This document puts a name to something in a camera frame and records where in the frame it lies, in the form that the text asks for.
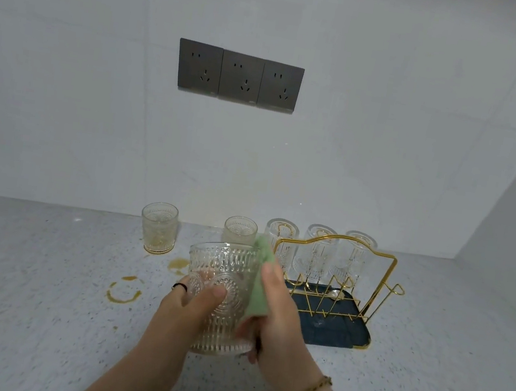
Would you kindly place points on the person's left hand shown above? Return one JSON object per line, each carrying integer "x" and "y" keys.
{"x": 176, "y": 321}

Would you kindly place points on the person's right hand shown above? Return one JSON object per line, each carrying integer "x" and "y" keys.
{"x": 286, "y": 332}

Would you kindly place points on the green cloth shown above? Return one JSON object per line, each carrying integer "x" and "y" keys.
{"x": 258, "y": 294}

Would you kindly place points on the single embossed clear glass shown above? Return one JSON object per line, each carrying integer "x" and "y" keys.
{"x": 316, "y": 255}
{"x": 223, "y": 265}
{"x": 285, "y": 255}
{"x": 355, "y": 256}

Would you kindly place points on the cluster of embossed glasses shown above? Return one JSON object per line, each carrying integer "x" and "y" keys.
{"x": 158, "y": 231}

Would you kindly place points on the person's left forearm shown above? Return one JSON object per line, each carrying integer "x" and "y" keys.
{"x": 133, "y": 382}

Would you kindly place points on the small clear round piece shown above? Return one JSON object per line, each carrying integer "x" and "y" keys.
{"x": 334, "y": 292}

